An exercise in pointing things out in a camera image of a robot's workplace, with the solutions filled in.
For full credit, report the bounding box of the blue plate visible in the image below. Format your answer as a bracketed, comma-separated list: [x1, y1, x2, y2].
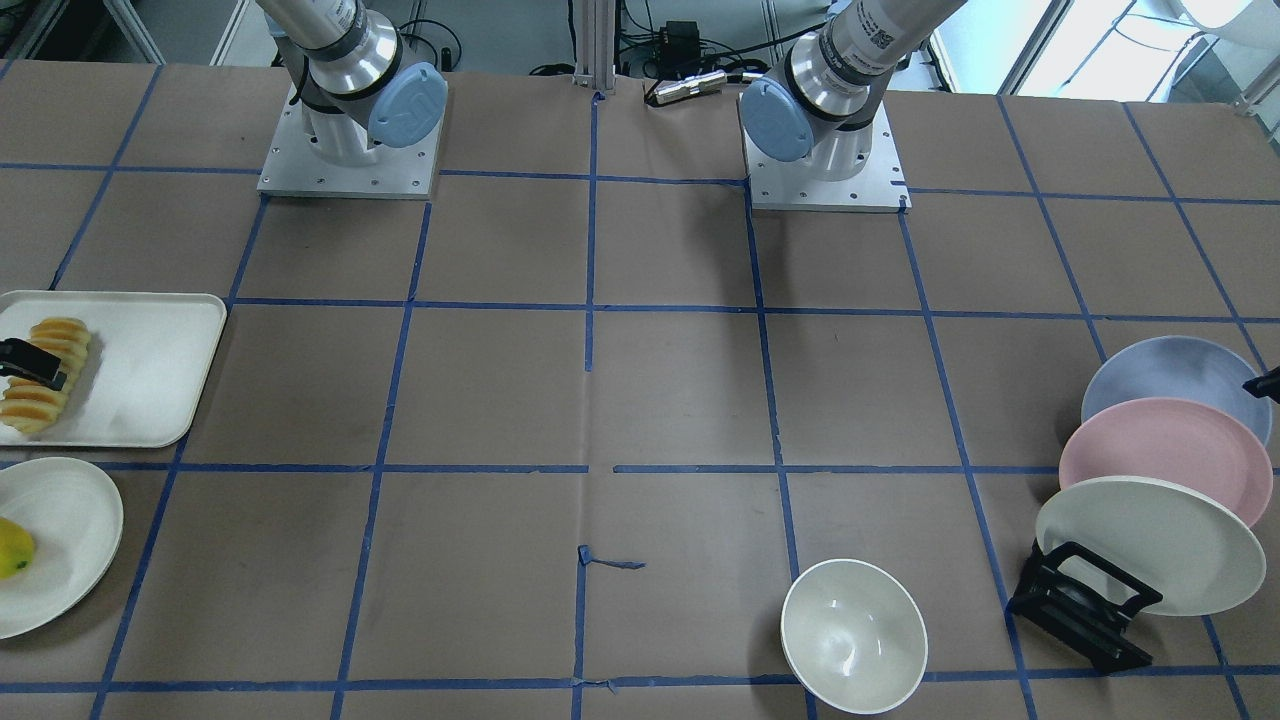
[1080, 334, 1274, 445]

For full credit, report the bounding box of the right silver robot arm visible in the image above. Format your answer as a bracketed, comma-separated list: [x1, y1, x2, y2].
[259, 1, 448, 199]

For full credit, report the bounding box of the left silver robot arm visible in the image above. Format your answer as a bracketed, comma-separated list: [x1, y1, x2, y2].
[739, 1, 959, 220]

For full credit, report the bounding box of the pink plate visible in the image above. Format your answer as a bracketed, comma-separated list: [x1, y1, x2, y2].
[1059, 397, 1275, 527]

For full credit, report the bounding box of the white plate with lemon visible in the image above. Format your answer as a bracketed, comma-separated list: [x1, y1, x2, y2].
[1, 457, 124, 639]

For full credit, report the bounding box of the cream plate in rack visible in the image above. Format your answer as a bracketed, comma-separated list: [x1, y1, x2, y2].
[1036, 477, 1267, 616]

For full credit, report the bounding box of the black plate rack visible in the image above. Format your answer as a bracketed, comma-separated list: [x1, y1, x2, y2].
[1006, 541, 1164, 675]

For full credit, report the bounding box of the white rectangular tray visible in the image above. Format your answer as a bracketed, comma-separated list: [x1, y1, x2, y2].
[1, 290, 227, 448]

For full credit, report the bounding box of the yellow lemon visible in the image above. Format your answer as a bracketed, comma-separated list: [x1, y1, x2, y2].
[0, 518, 36, 579]

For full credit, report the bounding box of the white bowl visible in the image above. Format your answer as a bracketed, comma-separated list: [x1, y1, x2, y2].
[780, 559, 931, 715]

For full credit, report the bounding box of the silver cylinder connector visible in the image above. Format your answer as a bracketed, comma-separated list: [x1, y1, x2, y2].
[643, 70, 730, 108]

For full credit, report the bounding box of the black power adapter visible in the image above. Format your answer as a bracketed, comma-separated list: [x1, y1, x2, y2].
[657, 20, 701, 65]

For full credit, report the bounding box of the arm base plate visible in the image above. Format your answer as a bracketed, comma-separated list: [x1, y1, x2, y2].
[742, 105, 911, 213]
[256, 97, 444, 201]

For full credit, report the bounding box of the aluminium frame post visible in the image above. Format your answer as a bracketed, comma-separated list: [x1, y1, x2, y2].
[570, 0, 618, 97]

